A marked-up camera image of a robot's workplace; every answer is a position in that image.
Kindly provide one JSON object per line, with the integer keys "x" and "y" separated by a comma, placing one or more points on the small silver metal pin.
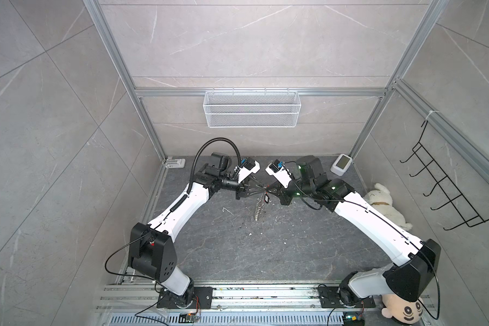
{"x": 227, "y": 211}

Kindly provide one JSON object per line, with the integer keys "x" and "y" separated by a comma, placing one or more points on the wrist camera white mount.
{"x": 247, "y": 167}
{"x": 278, "y": 170}

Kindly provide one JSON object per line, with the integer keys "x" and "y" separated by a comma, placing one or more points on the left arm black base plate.
{"x": 196, "y": 297}

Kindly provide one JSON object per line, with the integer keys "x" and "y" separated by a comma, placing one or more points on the black wire hook rack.
{"x": 443, "y": 185}

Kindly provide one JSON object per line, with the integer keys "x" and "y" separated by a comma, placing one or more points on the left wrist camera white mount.
{"x": 247, "y": 167}

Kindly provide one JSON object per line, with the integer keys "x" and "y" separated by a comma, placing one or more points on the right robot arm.
{"x": 414, "y": 262}

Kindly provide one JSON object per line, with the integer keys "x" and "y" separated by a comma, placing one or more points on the white wire mesh basket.
{"x": 252, "y": 109}

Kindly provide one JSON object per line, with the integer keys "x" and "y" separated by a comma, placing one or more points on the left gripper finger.
{"x": 258, "y": 186}
{"x": 260, "y": 193}

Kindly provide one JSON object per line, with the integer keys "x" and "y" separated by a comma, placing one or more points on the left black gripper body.
{"x": 241, "y": 189}

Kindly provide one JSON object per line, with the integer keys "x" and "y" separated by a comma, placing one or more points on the white digital timer device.
{"x": 341, "y": 164}

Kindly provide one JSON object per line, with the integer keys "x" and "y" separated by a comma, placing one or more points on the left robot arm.
{"x": 151, "y": 249}

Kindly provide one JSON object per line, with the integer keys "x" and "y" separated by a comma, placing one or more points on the beige plush doll striped shirt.
{"x": 406, "y": 313}

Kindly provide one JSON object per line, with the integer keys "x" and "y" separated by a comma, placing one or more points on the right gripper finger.
{"x": 274, "y": 188}
{"x": 272, "y": 196}

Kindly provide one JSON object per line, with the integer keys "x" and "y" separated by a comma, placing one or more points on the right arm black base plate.
{"x": 337, "y": 297}

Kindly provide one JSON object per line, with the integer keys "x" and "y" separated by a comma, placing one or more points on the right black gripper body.
{"x": 286, "y": 194}

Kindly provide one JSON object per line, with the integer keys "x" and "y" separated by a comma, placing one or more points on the white plush dog toy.
{"x": 380, "y": 198}

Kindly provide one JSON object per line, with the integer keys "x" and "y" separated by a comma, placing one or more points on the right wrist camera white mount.
{"x": 278, "y": 170}

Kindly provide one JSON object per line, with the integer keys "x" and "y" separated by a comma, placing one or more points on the white wall socket box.
{"x": 174, "y": 163}

